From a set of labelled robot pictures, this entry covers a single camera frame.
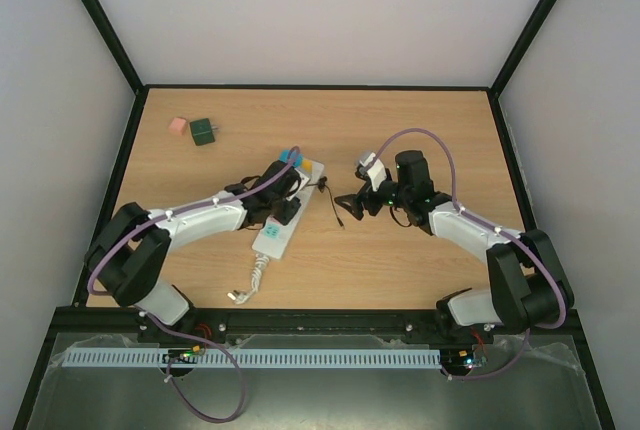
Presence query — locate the black adapter plug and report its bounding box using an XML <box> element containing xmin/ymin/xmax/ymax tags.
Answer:
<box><xmin>281</xmin><ymin>197</ymin><xmax>301</xmax><ymax>225</ymax></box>

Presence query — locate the white power strip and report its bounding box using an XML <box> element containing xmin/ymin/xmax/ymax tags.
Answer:
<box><xmin>252</xmin><ymin>158</ymin><xmax>325</xmax><ymax>260</ymax></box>

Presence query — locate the green dragon cube plug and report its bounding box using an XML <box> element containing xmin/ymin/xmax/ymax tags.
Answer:
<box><xmin>189</xmin><ymin>118</ymin><xmax>219</xmax><ymax>146</ymax></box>

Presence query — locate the pink cube plug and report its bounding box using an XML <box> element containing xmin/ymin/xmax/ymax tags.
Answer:
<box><xmin>168</xmin><ymin>117</ymin><xmax>189</xmax><ymax>135</ymax></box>

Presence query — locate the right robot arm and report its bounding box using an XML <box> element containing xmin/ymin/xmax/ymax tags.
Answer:
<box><xmin>334</xmin><ymin>150</ymin><xmax>574</xmax><ymax>342</ymax></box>

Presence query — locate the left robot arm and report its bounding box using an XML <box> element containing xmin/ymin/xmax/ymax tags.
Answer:
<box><xmin>84</xmin><ymin>160</ymin><xmax>308</xmax><ymax>326</ymax></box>

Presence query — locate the yellow cube plug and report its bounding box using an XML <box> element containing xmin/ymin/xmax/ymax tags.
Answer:
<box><xmin>298</xmin><ymin>159</ymin><xmax>313</xmax><ymax>175</ymax></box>

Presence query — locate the blue cube plug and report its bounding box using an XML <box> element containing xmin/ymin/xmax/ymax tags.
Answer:
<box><xmin>279</xmin><ymin>148</ymin><xmax>302</xmax><ymax>167</ymax></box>

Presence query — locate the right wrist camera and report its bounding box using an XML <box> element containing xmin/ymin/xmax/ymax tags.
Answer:
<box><xmin>355</xmin><ymin>151</ymin><xmax>390</xmax><ymax>192</ymax></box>

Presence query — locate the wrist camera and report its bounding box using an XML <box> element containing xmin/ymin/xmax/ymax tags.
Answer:
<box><xmin>286</xmin><ymin>170</ymin><xmax>311</xmax><ymax>199</ymax></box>
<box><xmin>355</xmin><ymin>151</ymin><xmax>390</xmax><ymax>192</ymax></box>

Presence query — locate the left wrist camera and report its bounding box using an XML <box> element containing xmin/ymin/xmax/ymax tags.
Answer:
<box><xmin>286</xmin><ymin>170</ymin><xmax>311</xmax><ymax>199</ymax></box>

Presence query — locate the thin black adapter cable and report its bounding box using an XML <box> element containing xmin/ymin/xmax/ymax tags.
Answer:
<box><xmin>304</xmin><ymin>176</ymin><xmax>346</xmax><ymax>229</ymax></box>

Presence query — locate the white coiled power cord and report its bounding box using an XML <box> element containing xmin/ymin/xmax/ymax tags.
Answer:
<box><xmin>225</xmin><ymin>252</ymin><xmax>270</xmax><ymax>306</ymax></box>

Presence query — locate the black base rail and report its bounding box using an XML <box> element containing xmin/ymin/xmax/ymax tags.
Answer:
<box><xmin>136</xmin><ymin>308</ymin><xmax>494</xmax><ymax>349</ymax></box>

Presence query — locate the light blue slotted cable duct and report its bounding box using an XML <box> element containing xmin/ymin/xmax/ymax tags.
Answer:
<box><xmin>61</xmin><ymin>348</ymin><xmax>441</xmax><ymax>370</ymax></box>

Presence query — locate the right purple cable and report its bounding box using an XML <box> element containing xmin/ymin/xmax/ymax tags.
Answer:
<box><xmin>369</xmin><ymin>127</ymin><xmax>569</xmax><ymax>382</ymax></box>

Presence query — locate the purple cable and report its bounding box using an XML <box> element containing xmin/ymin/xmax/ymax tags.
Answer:
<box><xmin>369</xmin><ymin>127</ymin><xmax>569</xmax><ymax>382</ymax></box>
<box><xmin>86</xmin><ymin>145</ymin><xmax>302</xmax><ymax>423</ymax></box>

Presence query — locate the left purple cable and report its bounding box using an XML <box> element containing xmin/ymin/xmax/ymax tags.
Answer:
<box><xmin>86</xmin><ymin>145</ymin><xmax>302</xmax><ymax>423</ymax></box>

